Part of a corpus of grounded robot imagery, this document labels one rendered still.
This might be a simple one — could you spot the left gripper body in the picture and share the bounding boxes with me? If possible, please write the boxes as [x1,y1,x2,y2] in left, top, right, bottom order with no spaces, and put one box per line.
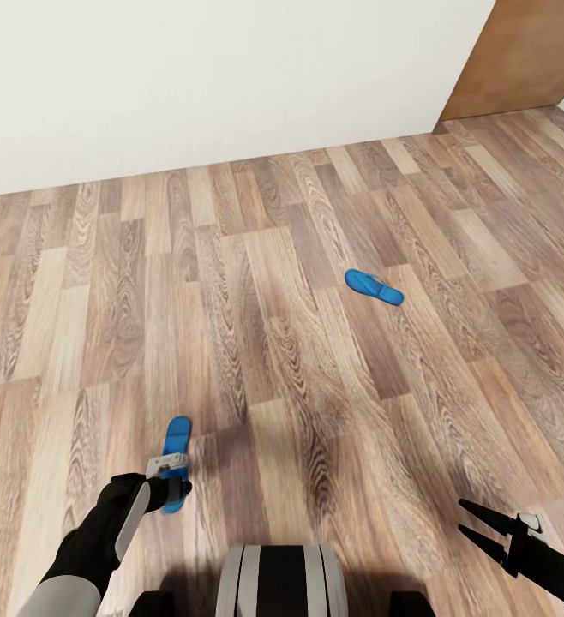
[149,476,183,512]

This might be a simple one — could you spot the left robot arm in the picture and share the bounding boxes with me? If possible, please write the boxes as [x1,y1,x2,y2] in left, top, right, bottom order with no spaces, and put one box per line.
[16,452,193,617]

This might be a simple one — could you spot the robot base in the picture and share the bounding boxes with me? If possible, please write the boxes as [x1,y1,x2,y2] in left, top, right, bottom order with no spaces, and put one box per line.
[129,590,435,617]

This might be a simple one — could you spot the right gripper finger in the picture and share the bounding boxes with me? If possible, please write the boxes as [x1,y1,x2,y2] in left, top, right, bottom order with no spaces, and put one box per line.
[458,524,507,568]
[459,499,515,537]

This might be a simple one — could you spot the sandal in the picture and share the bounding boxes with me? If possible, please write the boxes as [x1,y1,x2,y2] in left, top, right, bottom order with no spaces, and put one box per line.
[345,269,404,306]
[160,416,191,514]

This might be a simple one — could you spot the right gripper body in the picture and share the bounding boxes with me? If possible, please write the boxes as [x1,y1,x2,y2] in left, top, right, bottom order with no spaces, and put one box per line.
[504,519,564,601]

